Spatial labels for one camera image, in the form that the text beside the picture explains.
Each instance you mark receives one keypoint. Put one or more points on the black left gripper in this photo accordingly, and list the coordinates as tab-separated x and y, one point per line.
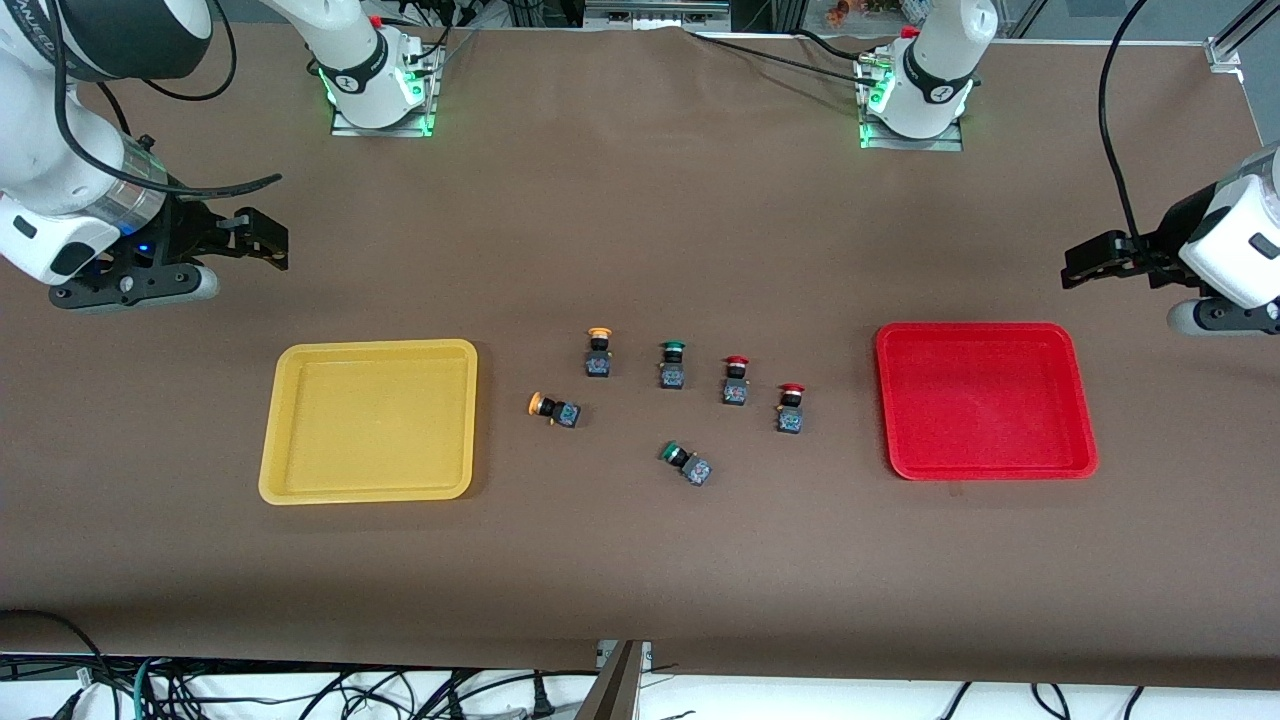
1168	236

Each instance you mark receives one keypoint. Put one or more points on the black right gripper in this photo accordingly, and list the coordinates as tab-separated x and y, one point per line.
188	232

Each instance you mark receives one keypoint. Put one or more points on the red push button switch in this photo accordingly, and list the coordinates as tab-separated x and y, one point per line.
735	388
789	416

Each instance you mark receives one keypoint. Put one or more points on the yellow push button switch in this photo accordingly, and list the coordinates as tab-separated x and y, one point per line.
598	360
560	410

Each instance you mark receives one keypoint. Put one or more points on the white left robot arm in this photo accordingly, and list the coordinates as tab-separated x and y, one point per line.
940	70

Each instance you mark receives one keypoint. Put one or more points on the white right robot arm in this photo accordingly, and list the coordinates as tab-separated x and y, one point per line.
40	130

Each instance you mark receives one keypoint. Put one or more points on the red plastic tray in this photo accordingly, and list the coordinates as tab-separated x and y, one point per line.
985	400

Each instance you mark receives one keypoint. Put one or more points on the yellow plastic tray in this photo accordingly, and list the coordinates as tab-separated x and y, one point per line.
370	420

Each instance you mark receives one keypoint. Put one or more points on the aluminium corner profile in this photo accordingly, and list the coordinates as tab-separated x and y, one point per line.
1225	50

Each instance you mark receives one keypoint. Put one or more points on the orange background object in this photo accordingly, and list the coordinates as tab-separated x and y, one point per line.
845	12

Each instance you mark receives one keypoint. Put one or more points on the brown table cover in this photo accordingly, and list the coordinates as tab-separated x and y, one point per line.
640	560

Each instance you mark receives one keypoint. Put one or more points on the black power plug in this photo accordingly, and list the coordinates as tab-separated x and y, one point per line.
542	700

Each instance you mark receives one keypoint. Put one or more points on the dark brown beam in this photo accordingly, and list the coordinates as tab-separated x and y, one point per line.
615	695

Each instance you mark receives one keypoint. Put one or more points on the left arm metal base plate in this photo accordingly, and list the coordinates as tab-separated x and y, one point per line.
950	145

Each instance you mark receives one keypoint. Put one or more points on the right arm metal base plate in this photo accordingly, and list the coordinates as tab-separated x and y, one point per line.
425	125

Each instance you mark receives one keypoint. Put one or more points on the green push button switch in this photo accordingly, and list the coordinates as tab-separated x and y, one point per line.
690	466
671	372

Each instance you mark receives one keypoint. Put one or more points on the silver metal rail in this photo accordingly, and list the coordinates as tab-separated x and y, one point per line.
650	12

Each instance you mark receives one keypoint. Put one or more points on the silver metal bracket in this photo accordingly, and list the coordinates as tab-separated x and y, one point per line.
646	655

